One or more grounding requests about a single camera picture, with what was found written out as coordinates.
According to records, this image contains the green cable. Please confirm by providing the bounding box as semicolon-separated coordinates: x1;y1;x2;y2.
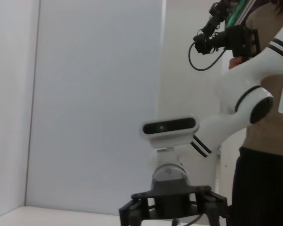
226;0;248;28

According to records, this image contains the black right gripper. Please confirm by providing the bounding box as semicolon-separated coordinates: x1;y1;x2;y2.
118;178;230;226

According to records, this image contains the person in beige shirt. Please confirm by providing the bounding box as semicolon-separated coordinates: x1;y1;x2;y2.
228;0;283;226

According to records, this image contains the black teleoperation handle device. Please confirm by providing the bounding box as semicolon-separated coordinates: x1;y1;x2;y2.
192;0;261;60

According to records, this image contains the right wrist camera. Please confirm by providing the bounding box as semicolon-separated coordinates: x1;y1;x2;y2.
141;114;200;149

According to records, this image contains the right camera mounting bracket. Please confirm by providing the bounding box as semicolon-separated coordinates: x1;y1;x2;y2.
155;146;184;170

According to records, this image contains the black looped device cable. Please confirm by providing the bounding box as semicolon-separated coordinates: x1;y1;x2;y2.
188;41;225;72

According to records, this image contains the operator hand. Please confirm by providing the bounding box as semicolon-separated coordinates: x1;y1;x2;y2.
228;56;249;70

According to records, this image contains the right gripper thin cable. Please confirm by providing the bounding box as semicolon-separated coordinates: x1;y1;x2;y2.
171;213;203;226

